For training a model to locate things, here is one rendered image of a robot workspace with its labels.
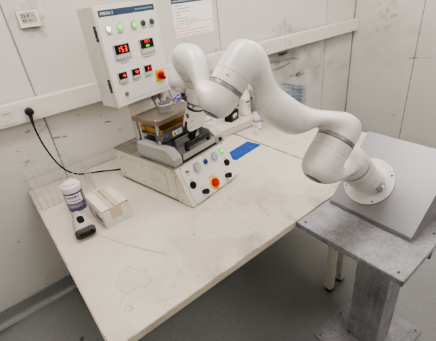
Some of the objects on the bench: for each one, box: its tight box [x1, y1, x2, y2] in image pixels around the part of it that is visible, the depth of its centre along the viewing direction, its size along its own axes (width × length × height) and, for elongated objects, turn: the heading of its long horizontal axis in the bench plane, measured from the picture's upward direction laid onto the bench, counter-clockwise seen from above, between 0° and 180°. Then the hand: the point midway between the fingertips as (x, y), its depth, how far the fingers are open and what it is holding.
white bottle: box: [253, 111, 261, 135], centre depth 201 cm, size 5×5×14 cm
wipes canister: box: [60, 179, 88, 214], centre depth 146 cm, size 9×9×15 cm
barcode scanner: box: [72, 211, 96, 240], centre depth 134 cm, size 20×8×8 cm, turn 49°
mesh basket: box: [24, 154, 96, 210], centre depth 162 cm, size 22×26×13 cm
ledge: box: [216, 106, 264, 139], centre depth 222 cm, size 30×84×4 cm, turn 139°
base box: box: [115, 141, 239, 208], centre depth 164 cm, size 54×38×17 cm
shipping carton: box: [85, 185, 132, 229], centre depth 141 cm, size 19×13×9 cm
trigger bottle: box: [239, 86, 251, 116], centre depth 218 cm, size 9×8×25 cm
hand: (191, 134), depth 145 cm, fingers closed
